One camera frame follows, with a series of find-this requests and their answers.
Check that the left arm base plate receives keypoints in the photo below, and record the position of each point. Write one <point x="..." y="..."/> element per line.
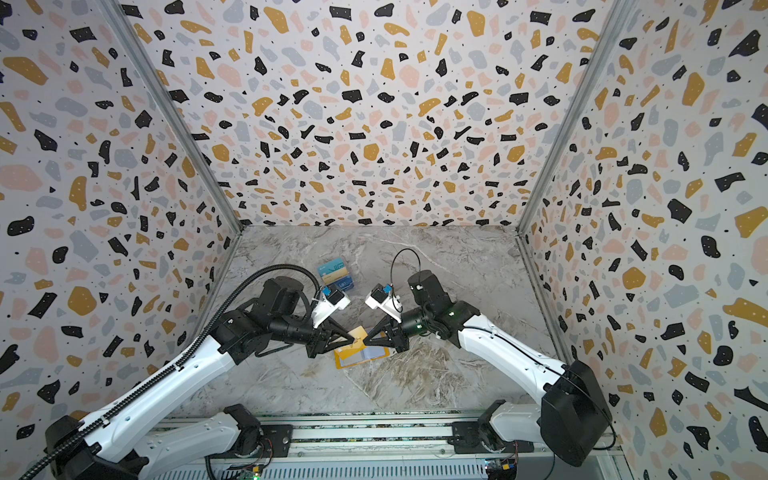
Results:
<point x="264" y="443"/>

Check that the yellow card holder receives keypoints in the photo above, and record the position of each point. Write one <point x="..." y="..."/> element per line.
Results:
<point x="358" y="353"/>

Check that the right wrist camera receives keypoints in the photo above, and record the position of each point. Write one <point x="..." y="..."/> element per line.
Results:
<point x="382" y="297"/>

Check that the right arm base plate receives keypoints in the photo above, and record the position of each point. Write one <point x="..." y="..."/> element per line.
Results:
<point x="473" y="437"/>

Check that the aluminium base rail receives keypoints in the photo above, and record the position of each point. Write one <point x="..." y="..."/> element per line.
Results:
<point x="406" y="436"/>

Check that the gold credit card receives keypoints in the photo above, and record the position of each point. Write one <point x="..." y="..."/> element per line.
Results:
<point x="359" y="334"/>

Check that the white ventilation grille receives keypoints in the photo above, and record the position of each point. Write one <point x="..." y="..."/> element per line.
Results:
<point x="379" y="469"/>

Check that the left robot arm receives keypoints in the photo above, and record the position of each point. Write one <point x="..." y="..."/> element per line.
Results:
<point x="118" y="441"/>

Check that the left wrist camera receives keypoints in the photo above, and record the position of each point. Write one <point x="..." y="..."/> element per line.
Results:
<point x="330" y="300"/>

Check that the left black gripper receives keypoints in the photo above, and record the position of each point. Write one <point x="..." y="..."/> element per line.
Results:
<point x="321" y="345"/>

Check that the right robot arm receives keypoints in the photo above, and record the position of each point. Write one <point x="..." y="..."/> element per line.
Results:
<point x="570" y="413"/>

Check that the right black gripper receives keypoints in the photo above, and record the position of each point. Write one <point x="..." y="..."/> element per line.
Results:
<point x="390" y="330"/>

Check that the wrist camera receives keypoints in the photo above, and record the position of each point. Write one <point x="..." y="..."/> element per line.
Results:
<point x="330" y="300"/>
<point x="382" y="297"/>

